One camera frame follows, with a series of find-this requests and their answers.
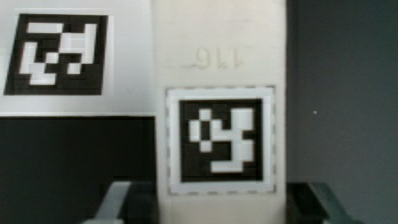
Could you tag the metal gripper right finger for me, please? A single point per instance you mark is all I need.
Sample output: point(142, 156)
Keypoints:
point(312, 206)

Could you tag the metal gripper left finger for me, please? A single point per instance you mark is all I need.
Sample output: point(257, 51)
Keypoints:
point(129, 204)

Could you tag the white marker paper sheet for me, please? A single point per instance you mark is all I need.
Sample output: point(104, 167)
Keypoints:
point(76, 69)

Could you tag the white leg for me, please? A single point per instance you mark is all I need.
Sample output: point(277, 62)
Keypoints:
point(220, 111)

